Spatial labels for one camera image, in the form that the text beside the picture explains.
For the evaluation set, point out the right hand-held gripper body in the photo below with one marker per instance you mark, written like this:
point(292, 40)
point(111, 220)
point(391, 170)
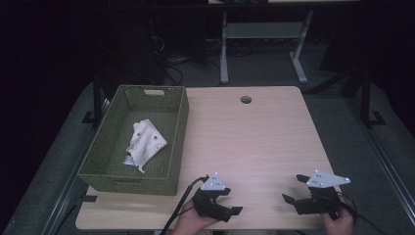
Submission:
point(321, 204)

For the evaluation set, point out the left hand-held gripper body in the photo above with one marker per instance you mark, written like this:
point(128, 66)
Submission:
point(212, 182)

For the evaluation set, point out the white printed cloth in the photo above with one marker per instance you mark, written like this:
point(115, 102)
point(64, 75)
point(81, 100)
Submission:
point(147, 142)

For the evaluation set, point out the green woven basket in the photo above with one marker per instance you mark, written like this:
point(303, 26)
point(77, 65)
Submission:
point(111, 156)

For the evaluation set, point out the person's right hand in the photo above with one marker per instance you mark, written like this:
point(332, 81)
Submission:
point(341, 225)

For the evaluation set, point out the person's left hand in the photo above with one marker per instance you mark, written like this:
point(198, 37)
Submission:
point(189, 223)

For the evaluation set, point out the black metal stand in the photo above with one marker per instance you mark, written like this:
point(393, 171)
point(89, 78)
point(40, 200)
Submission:
point(97, 101)
point(366, 98)

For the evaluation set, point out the aluminium floor rail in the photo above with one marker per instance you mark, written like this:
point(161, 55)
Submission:
point(381, 147)
point(65, 196)

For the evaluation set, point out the white metal desk frame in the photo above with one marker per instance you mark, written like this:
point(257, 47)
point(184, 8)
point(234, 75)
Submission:
point(261, 30)

